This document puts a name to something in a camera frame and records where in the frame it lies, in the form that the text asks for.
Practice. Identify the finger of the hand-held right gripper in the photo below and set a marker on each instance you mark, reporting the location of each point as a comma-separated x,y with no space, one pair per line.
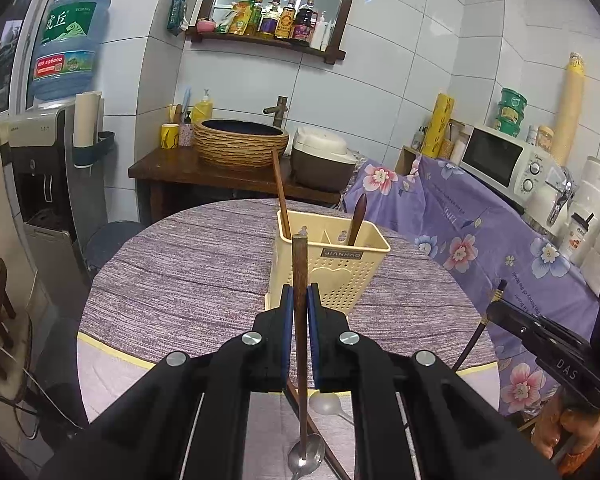
515,322

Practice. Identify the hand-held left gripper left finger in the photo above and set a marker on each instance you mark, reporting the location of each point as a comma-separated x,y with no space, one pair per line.
288,312

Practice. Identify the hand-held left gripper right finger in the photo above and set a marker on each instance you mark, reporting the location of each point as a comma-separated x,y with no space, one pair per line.
313,322

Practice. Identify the black chopstick with gold tip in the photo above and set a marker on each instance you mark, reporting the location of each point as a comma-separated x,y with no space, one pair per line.
472,342

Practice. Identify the cream plastic utensil holder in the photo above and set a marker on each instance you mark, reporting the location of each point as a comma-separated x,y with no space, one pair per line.
330,275

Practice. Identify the person's right hand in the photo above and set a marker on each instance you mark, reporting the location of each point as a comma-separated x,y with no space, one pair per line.
555,430

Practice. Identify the white plastic spoon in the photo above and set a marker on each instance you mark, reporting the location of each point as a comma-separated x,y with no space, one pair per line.
325,403

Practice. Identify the purple floral cloth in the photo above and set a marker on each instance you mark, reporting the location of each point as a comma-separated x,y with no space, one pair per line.
460,240

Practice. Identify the takeaway drink cup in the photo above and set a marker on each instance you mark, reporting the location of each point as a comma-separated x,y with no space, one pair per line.
576,240

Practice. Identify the purple wood-grain tablecloth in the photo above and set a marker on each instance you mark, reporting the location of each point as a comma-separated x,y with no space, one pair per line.
190,270

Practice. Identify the brown wooden spoon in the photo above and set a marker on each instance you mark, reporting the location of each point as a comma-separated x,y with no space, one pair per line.
357,215

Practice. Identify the metal spoon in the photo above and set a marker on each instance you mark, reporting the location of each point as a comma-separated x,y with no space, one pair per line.
314,452

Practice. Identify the metal bottle opener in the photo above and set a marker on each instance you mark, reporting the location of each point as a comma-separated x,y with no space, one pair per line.
560,195

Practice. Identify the white brown rice cooker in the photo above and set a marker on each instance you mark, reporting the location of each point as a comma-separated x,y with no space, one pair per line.
322,157

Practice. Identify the white microwave oven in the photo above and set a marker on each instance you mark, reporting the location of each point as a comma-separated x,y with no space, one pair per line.
500,160

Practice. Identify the woven basin sink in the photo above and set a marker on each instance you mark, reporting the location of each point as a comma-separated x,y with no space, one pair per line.
240,145

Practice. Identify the dark wooden cabinet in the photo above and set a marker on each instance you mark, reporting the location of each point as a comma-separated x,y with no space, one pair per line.
180,172

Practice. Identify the white table cover yellow trim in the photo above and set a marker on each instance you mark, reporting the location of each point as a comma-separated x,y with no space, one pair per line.
115,375

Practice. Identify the glass jar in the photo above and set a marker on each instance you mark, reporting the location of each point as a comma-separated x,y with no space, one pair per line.
545,137

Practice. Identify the wooden box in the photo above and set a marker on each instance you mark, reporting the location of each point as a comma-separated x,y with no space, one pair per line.
407,160

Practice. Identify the dark round bin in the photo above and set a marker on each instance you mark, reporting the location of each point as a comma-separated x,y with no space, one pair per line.
112,245

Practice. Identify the bronze faucet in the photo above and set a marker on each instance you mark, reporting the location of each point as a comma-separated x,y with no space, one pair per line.
280,110

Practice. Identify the floral patterned cup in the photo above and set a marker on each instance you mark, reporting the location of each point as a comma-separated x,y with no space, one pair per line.
186,135

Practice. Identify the stack of green cups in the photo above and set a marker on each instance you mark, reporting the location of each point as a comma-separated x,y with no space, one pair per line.
510,112

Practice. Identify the yellow wrap roll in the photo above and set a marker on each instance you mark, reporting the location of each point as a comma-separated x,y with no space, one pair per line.
437,125

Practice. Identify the yellow cup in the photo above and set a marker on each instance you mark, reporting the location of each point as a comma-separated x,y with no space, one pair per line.
169,136

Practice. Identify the tall beige roll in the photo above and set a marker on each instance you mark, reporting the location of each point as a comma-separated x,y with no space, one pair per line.
569,110

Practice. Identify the yellow soap bottle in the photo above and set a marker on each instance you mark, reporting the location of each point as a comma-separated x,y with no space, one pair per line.
202,109

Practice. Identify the blue cup holder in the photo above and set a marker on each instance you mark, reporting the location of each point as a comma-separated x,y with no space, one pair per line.
95,150

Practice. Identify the dark wooden framed shelf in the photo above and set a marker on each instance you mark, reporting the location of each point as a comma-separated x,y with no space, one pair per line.
280,42

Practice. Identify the grey water dispenser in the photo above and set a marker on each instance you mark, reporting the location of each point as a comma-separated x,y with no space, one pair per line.
42,175

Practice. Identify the white paper cup stack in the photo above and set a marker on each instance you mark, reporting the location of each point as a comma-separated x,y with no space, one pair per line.
87,115

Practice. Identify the white squeeze bottle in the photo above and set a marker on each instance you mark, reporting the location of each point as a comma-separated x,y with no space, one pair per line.
319,32

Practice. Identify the dark bottle red label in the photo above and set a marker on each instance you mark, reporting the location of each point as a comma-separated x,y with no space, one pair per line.
303,25

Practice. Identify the dark bottle yellow label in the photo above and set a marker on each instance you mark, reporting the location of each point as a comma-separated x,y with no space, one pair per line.
284,22

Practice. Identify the dark bottle purple label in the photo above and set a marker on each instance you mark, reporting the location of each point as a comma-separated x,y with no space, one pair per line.
269,22

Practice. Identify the yellow seasoning packet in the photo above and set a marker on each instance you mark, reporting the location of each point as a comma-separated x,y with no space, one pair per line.
240,19

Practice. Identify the pink bowl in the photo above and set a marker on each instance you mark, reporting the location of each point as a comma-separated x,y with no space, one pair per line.
205,25

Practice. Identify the green hanging bag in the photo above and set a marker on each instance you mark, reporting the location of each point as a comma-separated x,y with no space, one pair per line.
177,10

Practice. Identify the blue water jug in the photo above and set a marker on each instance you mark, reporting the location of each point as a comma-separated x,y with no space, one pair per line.
70,45

